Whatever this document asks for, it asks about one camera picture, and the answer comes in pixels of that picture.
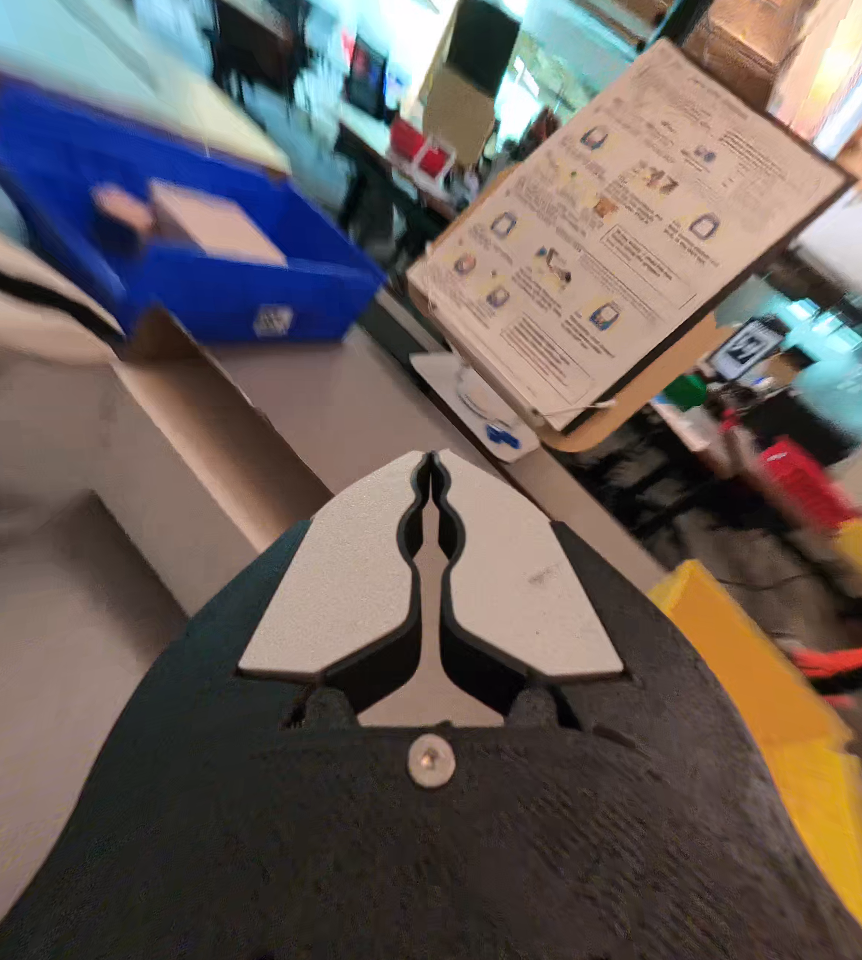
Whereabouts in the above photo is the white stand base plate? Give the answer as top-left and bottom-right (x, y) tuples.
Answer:
(410, 352), (541, 464)

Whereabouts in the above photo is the small red storage bin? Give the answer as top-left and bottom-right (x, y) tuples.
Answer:
(757, 438), (862, 530)

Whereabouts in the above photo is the yellow plastic bin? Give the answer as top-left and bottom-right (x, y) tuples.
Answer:
(647, 558), (862, 960)

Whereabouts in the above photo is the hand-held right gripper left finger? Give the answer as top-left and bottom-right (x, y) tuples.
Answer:
(238, 450), (434, 710)

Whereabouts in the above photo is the blue plastic bin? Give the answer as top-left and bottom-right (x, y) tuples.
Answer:
(0, 75), (387, 346)

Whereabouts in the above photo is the printed instruction sheet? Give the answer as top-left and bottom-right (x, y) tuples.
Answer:
(408, 41), (852, 432)

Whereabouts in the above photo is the white cardboard mailer box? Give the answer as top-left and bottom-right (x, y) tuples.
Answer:
(147, 178), (288, 267)
(0, 303), (335, 624)

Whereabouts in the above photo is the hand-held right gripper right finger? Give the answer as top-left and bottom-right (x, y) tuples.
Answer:
(432, 448), (625, 714)

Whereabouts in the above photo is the green container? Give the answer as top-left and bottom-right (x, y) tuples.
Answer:
(662, 372), (708, 410)

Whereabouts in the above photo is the black white marker card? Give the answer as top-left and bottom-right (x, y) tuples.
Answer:
(708, 318), (785, 380)

